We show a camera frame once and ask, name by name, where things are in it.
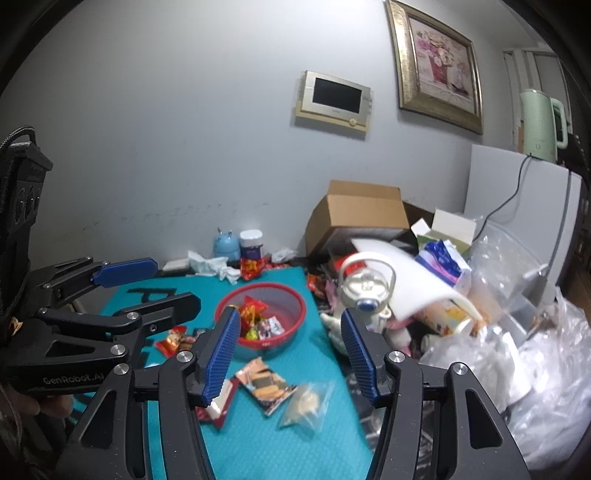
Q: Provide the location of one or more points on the cream cartoon water bottle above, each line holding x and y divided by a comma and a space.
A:
369, 286

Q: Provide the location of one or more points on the red orange candy wrapper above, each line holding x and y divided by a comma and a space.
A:
254, 310

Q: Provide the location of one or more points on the crumpled white tissue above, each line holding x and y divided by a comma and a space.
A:
210, 265
284, 255

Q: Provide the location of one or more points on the printed paper cup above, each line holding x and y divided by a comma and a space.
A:
448, 318

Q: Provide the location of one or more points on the red plastic basket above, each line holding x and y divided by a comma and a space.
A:
286, 344

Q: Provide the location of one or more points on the jar with white lid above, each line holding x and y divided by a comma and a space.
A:
251, 247

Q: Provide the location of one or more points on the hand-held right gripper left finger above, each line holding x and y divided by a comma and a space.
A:
221, 355

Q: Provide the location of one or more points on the green electric kettle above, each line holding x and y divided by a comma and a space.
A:
538, 124

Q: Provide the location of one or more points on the red white snack packet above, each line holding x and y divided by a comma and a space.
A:
220, 410

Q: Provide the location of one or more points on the wall intercom panel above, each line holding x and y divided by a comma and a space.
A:
334, 99

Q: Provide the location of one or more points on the cardboard box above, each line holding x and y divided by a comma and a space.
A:
360, 217

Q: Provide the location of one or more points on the open white carton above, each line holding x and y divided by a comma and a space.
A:
452, 226

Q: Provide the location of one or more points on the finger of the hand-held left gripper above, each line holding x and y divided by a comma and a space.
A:
124, 272
171, 307

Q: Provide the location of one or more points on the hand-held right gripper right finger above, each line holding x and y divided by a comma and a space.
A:
362, 360

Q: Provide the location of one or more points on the seaweed cracker snack packet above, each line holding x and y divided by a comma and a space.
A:
265, 385

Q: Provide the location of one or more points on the red yellow snack packet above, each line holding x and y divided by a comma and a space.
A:
253, 268

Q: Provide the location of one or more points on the small blue toy figure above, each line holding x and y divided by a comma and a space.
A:
226, 244

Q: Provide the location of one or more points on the clear bag of candy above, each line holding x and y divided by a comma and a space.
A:
304, 406

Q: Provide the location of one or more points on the white refrigerator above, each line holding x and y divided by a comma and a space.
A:
545, 207

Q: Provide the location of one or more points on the small red orange snack packet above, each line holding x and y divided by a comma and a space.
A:
171, 340

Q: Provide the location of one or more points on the gold framed picture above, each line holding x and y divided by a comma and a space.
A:
438, 64

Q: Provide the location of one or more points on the translucent plastic bag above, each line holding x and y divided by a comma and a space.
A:
558, 378

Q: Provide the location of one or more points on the white foam sheet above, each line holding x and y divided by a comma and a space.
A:
415, 286

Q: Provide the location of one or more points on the clear plastic bag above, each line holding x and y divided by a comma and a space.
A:
508, 267

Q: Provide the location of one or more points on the person's left hand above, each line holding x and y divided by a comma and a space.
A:
46, 406

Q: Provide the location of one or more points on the white packet with black print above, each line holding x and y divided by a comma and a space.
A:
271, 327

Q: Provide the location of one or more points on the blue white packet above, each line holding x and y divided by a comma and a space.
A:
443, 263

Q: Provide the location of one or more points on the flat white box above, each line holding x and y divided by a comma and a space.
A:
175, 265

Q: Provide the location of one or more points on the teal bubble mat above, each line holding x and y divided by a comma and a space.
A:
300, 452

